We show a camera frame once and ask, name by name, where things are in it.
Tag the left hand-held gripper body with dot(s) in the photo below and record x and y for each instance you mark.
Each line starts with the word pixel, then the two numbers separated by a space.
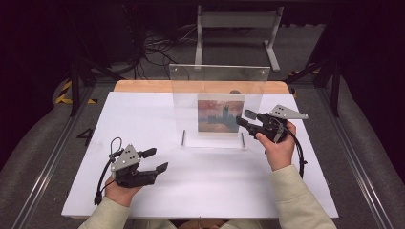
pixel 125 160

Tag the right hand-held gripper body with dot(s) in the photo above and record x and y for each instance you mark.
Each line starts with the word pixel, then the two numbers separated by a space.
pixel 270 125

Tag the metal frame pin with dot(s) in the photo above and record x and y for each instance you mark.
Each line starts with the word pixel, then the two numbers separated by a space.
pixel 183 138
pixel 243 140

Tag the picture card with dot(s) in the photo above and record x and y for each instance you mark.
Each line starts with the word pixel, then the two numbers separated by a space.
pixel 218 114

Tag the clear acrylic photo frame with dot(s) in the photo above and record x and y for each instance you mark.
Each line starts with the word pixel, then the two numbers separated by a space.
pixel 184 95

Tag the person's right hand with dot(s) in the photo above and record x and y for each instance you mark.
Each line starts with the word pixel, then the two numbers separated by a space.
pixel 280 152

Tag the person's left hand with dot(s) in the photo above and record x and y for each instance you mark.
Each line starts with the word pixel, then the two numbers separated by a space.
pixel 121 194

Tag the white board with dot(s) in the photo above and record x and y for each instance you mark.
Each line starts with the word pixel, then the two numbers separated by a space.
pixel 133 120

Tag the wooden board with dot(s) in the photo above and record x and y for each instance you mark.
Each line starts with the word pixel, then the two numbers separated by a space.
pixel 143 86

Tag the black tripod stand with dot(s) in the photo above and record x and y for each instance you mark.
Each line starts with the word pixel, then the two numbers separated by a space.
pixel 75 86
pixel 334 89

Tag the yellow black floor tape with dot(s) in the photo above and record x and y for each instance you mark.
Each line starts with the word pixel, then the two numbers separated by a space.
pixel 63 95

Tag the white metal stand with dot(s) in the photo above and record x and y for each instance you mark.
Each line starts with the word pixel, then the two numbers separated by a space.
pixel 237 20

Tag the aluminium floor rail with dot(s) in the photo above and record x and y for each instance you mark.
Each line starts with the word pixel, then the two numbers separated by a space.
pixel 54 159
pixel 353 149

